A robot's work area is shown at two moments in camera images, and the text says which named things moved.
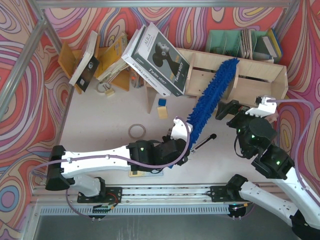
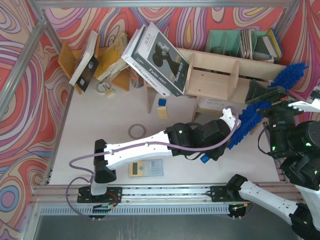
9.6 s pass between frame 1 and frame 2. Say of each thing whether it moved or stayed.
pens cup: stayed
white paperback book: stayed
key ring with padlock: stayed
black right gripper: moved
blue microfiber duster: moved
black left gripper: moved
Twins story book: stayed
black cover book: stayed
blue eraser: stayed
